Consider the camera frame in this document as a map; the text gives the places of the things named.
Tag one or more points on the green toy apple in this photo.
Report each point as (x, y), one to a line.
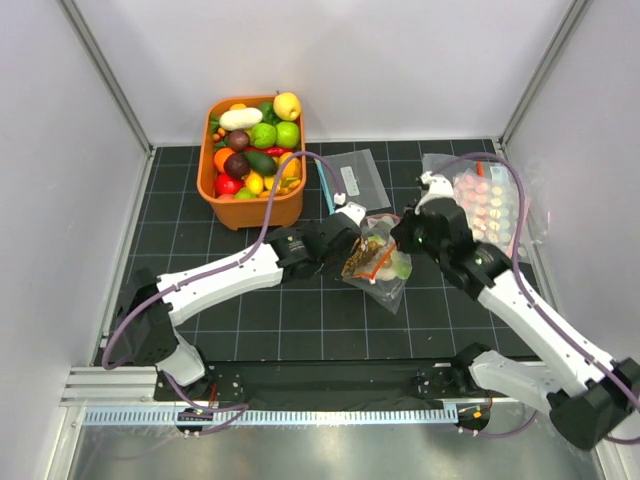
(287, 134)

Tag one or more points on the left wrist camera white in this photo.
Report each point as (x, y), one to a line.
(353, 211)

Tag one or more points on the white toy radish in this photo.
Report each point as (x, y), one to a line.
(240, 119)

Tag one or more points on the aluminium frame rail front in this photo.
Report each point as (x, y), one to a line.
(139, 396)

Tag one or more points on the dark purple toy onion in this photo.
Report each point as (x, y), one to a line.
(238, 140)

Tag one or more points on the left aluminium frame post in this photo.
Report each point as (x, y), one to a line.
(96, 56)

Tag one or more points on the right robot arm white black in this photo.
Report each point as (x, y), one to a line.
(584, 391)

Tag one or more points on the orange zipper clear bag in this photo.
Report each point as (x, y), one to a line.
(388, 294)

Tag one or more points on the right aluminium frame post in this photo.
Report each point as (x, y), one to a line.
(560, 39)

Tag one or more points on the aluminium frame post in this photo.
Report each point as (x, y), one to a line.
(560, 39)
(96, 56)

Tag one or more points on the clear crumpled plastic bag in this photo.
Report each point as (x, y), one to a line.
(527, 232)

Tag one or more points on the brown toy longan bunch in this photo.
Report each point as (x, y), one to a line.
(367, 252)

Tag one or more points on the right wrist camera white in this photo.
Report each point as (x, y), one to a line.
(433, 186)

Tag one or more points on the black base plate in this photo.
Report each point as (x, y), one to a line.
(335, 386)

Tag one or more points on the toy cauliflower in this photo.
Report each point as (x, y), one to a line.
(393, 264)

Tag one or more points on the polka dot zip bag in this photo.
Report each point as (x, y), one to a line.
(490, 199)

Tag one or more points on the yellow toy pear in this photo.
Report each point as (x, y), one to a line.
(287, 106)

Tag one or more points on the red toy chili pepper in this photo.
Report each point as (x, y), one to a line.
(273, 151)

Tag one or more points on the yellow toy lemon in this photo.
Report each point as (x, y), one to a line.
(254, 182)

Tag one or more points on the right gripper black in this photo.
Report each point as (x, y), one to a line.
(401, 232)

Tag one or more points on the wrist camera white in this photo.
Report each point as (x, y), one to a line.
(433, 186)
(353, 211)

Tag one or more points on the orange plastic basket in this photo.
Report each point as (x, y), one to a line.
(245, 213)

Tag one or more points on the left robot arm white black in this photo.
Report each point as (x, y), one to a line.
(161, 304)

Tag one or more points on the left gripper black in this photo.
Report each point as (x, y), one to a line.
(336, 270)

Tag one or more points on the blue zipper clear bag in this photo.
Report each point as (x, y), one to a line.
(361, 178)

